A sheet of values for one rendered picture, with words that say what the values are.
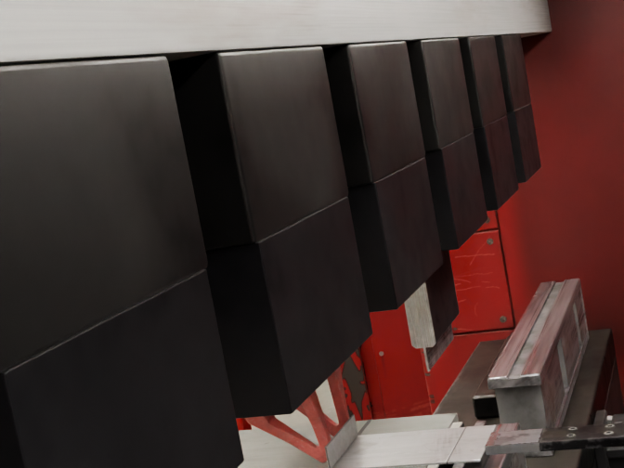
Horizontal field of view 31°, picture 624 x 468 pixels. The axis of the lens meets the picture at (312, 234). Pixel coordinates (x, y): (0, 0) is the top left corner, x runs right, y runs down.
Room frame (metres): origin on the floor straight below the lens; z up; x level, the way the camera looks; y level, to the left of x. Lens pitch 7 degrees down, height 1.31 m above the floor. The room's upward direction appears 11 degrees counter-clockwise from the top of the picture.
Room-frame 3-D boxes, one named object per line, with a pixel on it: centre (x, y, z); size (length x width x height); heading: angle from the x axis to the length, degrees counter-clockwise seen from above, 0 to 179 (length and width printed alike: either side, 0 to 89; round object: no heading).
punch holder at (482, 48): (1.14, -0.16, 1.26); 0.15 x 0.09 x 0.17; 160
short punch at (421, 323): (0.93, -0.09, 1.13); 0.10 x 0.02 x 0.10; 160
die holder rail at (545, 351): (1.45, -0.27, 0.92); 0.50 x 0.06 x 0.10; 160
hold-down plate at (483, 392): (1.51, -0.24, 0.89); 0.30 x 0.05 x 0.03; 160
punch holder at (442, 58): (0.95, -0.09, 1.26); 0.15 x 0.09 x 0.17; 160
